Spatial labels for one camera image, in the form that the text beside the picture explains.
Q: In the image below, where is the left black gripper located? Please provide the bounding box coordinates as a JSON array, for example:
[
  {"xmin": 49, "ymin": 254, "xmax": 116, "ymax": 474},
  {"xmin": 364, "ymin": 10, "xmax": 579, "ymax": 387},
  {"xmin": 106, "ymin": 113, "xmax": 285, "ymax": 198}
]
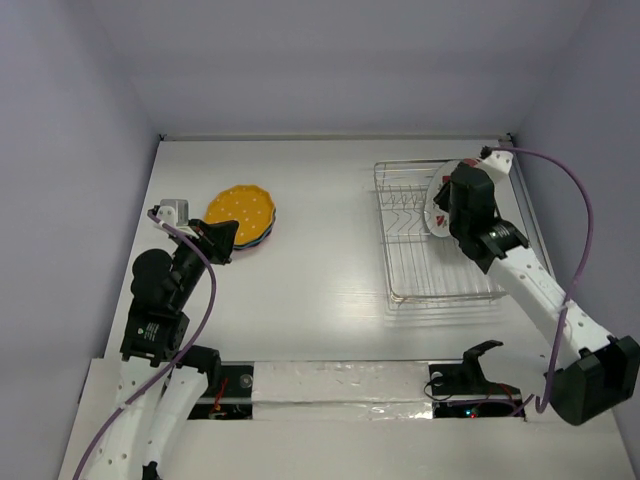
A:
[{"xmin": 171, "ymin": 216, "xmax": 239, "ymax": 306}]

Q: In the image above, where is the pink dotted plate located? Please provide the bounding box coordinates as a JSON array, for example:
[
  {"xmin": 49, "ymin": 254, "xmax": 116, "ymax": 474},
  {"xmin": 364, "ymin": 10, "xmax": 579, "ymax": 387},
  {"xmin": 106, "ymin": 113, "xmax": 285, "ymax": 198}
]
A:
[{"xmin": 234, "ymin": 234, "xmax": 274, "ymax": 253}]

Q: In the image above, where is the yellow dotted plate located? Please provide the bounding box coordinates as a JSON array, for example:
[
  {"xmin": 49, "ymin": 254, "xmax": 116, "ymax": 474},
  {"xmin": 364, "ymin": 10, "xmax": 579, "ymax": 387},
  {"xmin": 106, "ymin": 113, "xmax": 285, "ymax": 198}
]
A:
[{"xmin": 204, "ymin": 185, "xmax": 276, "ymax": 224}]

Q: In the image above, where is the white patterned plate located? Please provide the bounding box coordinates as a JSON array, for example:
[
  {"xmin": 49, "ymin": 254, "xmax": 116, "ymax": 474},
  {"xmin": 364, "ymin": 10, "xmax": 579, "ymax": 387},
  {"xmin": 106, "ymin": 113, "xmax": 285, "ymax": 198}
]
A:
[{"xmin": 423, "ymin": 159, "xmax": 474, "ymax": 239}]

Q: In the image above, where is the blue dotted plate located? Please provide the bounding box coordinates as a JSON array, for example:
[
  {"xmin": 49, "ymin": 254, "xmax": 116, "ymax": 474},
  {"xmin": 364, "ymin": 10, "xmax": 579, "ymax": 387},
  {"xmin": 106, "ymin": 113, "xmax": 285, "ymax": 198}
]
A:
[{"xmin": 234, "ymin": 215, "xmax": 276, "ymax": 250}]

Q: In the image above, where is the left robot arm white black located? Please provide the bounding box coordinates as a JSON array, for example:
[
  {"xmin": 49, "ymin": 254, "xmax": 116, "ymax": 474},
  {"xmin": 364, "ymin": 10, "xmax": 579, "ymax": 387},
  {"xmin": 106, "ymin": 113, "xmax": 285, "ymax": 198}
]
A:
[{"xmin": 73, "ymin": 213, "xmax": 239, "ymax": 479}]

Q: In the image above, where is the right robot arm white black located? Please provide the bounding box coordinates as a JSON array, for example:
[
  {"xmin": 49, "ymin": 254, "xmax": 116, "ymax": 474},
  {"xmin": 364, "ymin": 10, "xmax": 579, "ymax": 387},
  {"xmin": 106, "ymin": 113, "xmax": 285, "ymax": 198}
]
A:
[{"xmin": 431, "ymin": 161, "xmax": 639, "ymax": 426}]

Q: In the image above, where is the clear drip tray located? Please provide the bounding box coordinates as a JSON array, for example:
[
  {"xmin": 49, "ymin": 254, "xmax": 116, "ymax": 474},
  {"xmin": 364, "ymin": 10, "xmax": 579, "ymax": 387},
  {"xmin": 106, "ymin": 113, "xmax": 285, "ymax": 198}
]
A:
[{"xmin": 383, "ymin": 234, "xmax": 506, "ymax": 326}]

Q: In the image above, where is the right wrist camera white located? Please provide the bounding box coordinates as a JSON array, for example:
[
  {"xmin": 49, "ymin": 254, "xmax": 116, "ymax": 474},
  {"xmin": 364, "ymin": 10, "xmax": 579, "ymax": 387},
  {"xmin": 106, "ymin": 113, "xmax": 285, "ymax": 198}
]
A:
[{"xmin": 478, "ymin": 146, "xmax": 514, "ymax": 178}]

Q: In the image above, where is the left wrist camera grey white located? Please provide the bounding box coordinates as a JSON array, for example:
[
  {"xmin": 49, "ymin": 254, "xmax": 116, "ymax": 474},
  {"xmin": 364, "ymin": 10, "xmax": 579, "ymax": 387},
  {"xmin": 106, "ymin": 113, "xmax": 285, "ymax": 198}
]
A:
[{"xmin": 148, "ymin": 199, "xmax": 189, "ymax": 229}]

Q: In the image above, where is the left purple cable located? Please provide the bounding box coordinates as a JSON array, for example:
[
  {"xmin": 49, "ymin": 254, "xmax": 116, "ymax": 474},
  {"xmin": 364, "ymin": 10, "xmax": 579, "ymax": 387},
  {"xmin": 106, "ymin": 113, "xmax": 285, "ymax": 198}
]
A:
[{"xmin": 69, "ymin": 208, "xmax": 221, "ymax": 480}]

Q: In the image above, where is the purple cable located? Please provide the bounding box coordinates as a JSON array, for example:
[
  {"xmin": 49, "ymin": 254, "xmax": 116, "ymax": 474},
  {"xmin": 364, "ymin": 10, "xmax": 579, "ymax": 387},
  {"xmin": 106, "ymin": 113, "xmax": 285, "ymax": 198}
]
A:
[
  {"xmin": 499, "ymin": 147, "xmax": 594, "ymax": 416},
  {"xmin": 69, "ymin": 208, "xmax": 221, "ymax": 480}
]

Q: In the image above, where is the wire dish rack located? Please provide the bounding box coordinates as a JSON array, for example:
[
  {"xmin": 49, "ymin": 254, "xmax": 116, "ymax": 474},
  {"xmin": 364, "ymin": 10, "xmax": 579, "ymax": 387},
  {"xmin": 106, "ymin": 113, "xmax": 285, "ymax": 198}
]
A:
[{"xmin": 374, "ymin": 159, "xmax": 505, "ymax": 307}]

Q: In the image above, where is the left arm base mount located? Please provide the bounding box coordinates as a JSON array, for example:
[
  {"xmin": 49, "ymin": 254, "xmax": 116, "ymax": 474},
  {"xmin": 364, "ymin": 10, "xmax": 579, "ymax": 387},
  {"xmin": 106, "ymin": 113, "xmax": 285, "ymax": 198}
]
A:
[{"xmin": 188, "ymin": 363, "xmax": 254, "ymax": 420}]

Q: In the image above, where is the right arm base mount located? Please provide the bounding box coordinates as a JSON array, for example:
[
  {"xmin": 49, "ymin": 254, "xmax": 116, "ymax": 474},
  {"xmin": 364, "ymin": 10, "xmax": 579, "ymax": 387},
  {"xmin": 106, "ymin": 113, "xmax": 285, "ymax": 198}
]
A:
[{"xmin": 423, "ymin": 340, "xmax": 525, "ymax": 420}]

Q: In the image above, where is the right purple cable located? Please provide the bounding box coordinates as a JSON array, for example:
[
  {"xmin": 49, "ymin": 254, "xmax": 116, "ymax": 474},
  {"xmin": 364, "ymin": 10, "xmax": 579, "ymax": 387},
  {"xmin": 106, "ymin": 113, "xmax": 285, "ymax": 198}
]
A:
[{"xmin": 499, "ymin": 147, "xmax": 594, "ymax": 416}]

